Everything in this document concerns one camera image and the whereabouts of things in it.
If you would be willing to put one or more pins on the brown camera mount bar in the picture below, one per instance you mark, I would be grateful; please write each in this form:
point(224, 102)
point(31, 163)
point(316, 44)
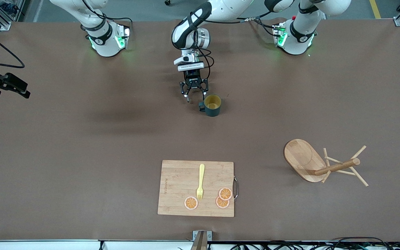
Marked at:
point(200, 243)

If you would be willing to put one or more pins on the teal ribbed cup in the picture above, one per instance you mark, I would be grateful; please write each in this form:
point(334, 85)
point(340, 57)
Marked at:
point(212, 110)

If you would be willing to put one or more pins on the orange slice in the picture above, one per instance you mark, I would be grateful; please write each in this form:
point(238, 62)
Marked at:
point(191, 203)
point(222, 204)
point(225, 193)

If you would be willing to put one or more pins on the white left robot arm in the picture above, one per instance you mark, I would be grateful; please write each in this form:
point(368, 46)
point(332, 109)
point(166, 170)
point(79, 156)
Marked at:
point(182, 34)

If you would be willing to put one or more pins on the yellow plastic fork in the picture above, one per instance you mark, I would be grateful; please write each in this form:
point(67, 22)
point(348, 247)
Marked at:
point(201, 173)

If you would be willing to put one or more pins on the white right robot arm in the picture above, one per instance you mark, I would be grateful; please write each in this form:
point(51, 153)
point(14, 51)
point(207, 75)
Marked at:
point(106, 41)

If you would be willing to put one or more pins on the metal table edge bracket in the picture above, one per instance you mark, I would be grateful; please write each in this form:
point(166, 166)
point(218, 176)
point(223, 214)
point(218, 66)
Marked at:
point(209, 234)

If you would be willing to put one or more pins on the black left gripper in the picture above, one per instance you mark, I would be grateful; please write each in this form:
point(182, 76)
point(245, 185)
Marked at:
point(192, 76)

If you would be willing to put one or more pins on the wooden mug tree rack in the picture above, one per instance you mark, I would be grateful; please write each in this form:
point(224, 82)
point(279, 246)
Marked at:
point(300, 156)

